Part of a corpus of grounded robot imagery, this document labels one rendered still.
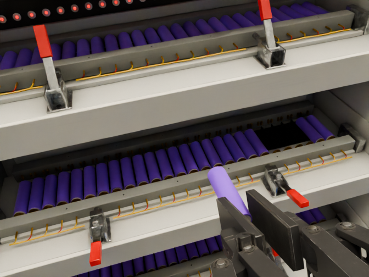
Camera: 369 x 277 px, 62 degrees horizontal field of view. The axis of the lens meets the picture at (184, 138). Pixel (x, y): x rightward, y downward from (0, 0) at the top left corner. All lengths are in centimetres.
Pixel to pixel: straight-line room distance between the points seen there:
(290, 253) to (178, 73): 27
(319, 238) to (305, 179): 33
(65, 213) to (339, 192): 42
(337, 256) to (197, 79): 27
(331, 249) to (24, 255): 40
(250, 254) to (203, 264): 42
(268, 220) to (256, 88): 22
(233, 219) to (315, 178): 32
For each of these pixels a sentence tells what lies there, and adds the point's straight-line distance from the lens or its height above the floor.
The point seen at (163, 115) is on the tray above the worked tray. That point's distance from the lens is 38.
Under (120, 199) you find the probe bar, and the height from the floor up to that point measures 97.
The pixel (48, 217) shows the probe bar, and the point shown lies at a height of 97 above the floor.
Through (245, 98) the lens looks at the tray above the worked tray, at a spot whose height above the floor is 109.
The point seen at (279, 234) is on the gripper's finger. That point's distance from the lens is 22.
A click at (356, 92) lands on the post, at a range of 59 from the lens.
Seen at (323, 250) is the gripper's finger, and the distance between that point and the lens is 18.
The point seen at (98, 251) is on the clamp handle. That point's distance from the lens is 40.
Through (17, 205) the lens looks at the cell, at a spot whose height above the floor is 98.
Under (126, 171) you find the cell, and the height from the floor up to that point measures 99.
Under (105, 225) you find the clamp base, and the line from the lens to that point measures 45.
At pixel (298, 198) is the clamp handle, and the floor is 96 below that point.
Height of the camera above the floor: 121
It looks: 22 degrees down
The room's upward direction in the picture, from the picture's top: 9 degrees counter-clockwise
